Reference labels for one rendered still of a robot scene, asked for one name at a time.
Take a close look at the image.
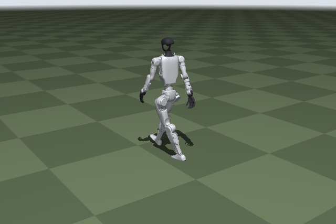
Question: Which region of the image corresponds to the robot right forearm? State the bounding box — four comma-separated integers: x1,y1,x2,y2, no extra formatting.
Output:
183,74,192,95

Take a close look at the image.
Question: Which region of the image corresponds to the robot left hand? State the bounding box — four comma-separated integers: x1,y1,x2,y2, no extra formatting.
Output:
140,92,146,103

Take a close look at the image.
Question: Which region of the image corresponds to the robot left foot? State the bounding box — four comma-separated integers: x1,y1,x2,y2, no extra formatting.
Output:
172,153,186,161

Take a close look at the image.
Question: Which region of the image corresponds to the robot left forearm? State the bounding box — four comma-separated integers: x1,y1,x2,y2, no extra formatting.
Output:
141,75,152,93

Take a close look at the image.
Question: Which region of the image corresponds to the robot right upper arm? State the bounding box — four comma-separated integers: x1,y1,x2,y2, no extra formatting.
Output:
178,56,187,79

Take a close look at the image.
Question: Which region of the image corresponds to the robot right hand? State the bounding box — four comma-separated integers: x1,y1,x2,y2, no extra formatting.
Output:
186,90,195,109

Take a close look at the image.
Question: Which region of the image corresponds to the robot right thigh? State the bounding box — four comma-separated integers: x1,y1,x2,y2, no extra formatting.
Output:
165,92,181,121

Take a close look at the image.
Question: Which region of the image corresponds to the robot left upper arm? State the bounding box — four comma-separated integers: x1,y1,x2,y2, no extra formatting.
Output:
149,57,161,81

